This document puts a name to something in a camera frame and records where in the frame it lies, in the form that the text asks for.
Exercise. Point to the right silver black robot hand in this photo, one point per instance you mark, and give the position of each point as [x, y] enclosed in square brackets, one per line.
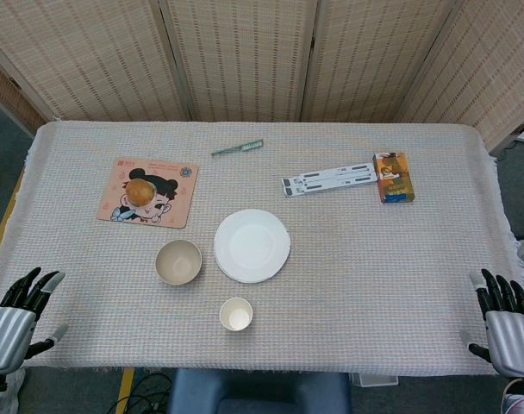
[514, 340]

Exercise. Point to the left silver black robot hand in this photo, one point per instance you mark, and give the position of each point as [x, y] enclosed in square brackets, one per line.
[10, 332]

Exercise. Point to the beige bowl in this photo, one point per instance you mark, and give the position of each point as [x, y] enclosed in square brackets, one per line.
[178, 261]

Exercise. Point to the white paper cup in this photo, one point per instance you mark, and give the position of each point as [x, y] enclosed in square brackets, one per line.
[236, 315]

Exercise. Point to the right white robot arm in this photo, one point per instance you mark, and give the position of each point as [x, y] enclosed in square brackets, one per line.
[522, 399]

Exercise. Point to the large white plate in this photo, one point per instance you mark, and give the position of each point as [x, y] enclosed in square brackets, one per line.
[253, 246]

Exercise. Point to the clear plastic box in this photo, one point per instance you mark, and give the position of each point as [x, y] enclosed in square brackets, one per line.
[374, 379]

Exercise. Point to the pale woven tablecloth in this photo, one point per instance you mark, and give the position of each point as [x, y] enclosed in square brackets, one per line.
[352, 267]

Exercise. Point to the wrapped orange bun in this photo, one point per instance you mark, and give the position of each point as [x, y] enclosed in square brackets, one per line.
[139, 192]

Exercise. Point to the pink cartoon mouse pad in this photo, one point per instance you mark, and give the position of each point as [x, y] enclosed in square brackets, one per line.
[167, 207]

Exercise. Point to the colourful cardboard box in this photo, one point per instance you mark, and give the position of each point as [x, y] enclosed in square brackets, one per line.
[393, 177]

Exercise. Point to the white folding laptop stand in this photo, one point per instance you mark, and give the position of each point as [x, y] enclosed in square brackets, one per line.
[326, 179]

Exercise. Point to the blue seat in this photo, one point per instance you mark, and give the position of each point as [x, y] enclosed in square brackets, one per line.
[257, 392]

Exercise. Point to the green cleaning brush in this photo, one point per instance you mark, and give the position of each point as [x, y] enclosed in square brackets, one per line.
[236, 148]

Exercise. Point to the beige folding screen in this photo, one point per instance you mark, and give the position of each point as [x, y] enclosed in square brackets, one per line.
[253, 56]

